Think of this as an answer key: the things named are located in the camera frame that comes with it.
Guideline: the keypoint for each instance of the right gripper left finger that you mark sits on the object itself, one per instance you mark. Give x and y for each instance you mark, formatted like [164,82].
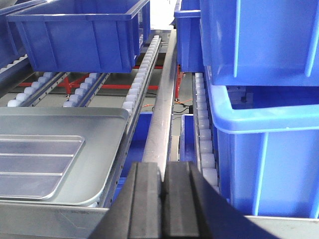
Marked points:
[136,213]

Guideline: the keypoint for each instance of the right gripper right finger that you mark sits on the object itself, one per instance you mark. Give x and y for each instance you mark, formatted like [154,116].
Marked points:
[192,209]

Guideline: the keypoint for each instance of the large grey tray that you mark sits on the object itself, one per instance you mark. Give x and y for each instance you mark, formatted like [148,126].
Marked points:
[58,156]

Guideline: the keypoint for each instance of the blue bin stack right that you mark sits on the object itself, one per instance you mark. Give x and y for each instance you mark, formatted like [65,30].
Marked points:
[262,70]

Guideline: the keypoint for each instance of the far right roller track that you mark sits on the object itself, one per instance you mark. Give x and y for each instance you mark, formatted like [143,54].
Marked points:
[202,133]

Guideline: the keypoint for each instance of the blue bin below right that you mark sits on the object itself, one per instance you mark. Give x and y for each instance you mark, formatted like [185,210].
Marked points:
[186,142]

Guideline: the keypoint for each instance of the blue bin below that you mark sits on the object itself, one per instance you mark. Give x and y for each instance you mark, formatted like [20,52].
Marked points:
[186,142]
[136,149]

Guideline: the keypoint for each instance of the blue bin below centre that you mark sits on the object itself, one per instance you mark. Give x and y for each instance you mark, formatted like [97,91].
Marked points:
[136,149]

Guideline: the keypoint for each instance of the right white roller track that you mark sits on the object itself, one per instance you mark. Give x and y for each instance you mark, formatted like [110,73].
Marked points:
[132,104]

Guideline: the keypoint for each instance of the white roller track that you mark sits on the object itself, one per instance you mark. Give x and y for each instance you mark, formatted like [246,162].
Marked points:
[132,104]
[38,90]
[87,90]

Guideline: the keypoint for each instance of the centre white roller track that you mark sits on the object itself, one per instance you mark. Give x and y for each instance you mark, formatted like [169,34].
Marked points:
[87,90]

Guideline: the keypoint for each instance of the left white roller track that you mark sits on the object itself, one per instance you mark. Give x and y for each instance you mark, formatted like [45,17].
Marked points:
[38,90]

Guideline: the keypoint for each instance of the blue bin back centre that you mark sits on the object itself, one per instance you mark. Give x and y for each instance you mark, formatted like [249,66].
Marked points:
[103,36]

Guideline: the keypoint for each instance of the far left roller track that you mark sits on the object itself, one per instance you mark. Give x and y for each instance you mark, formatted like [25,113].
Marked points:
[13,63]

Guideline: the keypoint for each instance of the blue bin upper left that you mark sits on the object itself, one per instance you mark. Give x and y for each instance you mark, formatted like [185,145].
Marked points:
[11,46]

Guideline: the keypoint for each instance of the right steel divider rail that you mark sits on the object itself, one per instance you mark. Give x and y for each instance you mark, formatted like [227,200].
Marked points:
[158,140]

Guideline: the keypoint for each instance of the front steel shelf rail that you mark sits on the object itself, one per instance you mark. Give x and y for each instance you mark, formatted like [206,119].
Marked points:
[36,221]

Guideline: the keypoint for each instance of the red metal floor frame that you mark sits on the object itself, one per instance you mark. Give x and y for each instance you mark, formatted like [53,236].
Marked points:
[68,86]

